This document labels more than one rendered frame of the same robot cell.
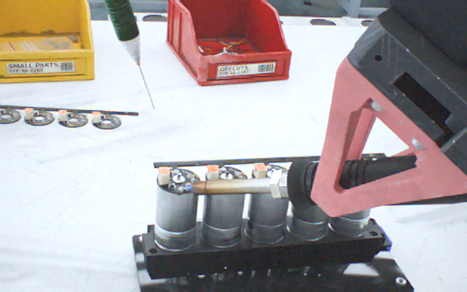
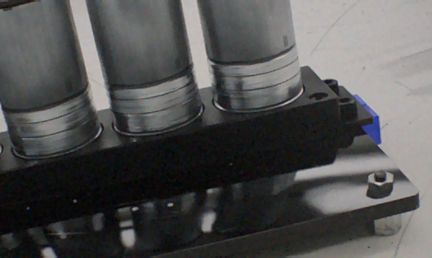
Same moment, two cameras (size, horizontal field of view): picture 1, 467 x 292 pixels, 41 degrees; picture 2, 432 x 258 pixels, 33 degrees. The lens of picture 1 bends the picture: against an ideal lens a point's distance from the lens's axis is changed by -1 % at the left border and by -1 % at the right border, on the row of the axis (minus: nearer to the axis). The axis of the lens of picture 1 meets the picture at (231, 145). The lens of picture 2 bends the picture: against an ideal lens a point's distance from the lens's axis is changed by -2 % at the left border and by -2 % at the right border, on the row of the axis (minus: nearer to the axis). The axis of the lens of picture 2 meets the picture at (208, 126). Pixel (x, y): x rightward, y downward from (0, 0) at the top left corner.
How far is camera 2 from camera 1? 0.24 m
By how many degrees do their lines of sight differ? 13
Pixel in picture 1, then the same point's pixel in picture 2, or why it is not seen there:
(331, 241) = (206, 126)
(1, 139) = not seen: outside the picture
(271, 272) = (53, 219)
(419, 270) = not seen: outside the picture
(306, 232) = (137, 115)
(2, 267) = not seen: outside the picture
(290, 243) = (103, 148)
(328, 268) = (200, 189)
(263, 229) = (26, 121)
